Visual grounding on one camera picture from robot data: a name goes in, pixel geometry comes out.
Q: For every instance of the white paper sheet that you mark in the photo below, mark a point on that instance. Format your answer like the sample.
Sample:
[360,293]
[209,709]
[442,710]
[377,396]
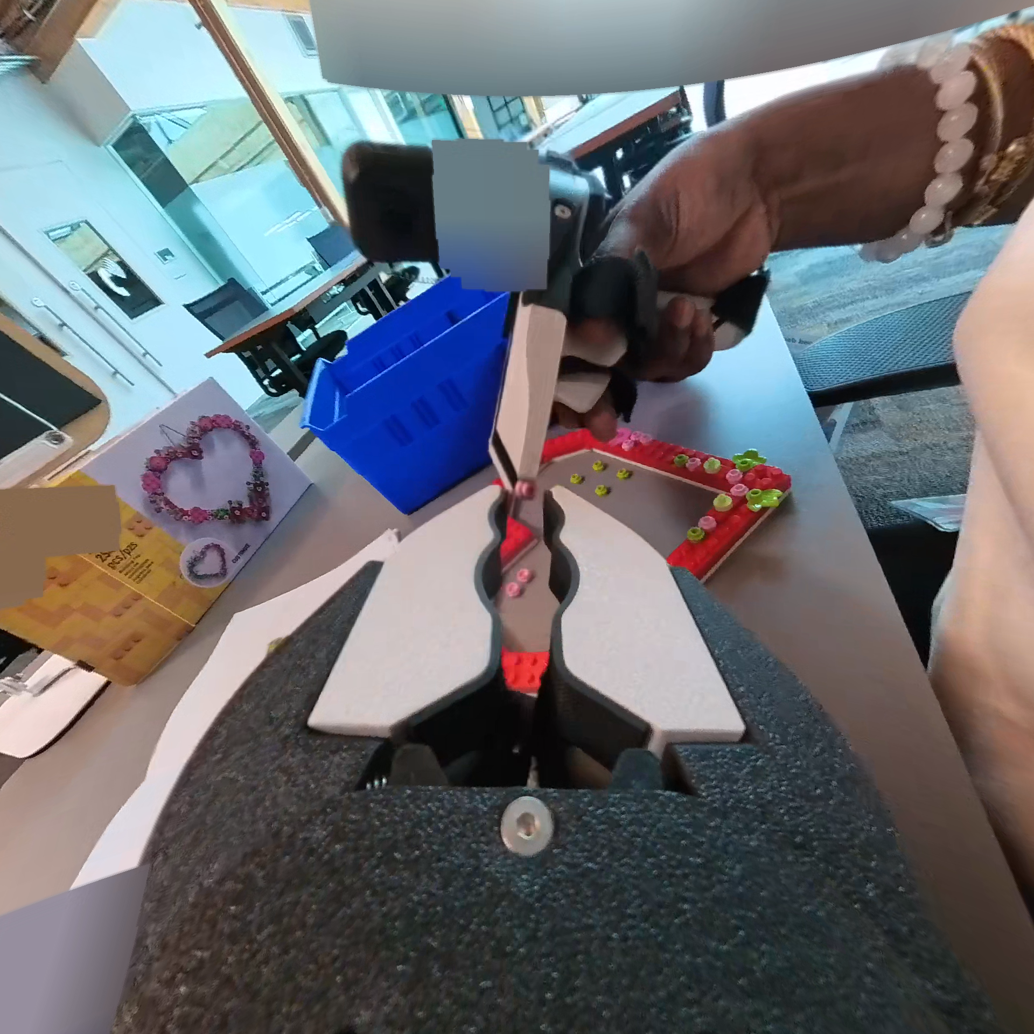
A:
[242,646]

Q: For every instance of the blue plastic bin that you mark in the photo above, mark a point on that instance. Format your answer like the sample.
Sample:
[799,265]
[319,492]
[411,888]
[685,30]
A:
[420,404]

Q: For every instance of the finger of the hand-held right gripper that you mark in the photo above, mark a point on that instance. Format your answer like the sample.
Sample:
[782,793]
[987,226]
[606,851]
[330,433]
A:
[529,355]
[539,440]

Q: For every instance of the cluster of green pink flower studs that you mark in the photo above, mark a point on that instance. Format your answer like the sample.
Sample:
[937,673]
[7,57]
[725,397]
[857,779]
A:
[721,502]

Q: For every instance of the clear plastic bag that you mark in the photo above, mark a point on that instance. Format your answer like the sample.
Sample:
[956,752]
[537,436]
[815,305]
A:
[929,510]

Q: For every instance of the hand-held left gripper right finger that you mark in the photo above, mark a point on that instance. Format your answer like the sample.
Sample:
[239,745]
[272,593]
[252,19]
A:
[646,638]

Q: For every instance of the red brick heart frame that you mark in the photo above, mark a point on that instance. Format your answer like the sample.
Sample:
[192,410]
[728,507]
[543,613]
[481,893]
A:
[711,557]

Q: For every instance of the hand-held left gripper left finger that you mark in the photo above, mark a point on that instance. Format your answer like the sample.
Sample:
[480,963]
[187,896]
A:
[404,638]

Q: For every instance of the dark panel with tan rim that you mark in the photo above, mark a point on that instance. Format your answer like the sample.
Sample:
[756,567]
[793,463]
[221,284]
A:
[32,388]

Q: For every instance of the black office chair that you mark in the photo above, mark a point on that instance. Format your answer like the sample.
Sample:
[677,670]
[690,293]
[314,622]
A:
[242,311]

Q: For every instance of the person's right hand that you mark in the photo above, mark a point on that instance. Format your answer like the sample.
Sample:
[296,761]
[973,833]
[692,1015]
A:
[727,194]

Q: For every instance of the wooden top office table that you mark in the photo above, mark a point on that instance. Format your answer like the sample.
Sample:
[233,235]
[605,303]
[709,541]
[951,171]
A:
[630,121]
[299,307]

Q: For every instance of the building set box heart picture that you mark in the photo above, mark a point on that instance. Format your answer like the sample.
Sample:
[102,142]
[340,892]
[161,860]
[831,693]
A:
[202,452]

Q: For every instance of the white plastic object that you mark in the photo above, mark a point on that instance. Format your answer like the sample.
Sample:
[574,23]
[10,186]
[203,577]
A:
[40,719]

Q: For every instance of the person's beige clothing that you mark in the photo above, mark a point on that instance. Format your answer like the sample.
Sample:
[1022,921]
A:
[993,565]

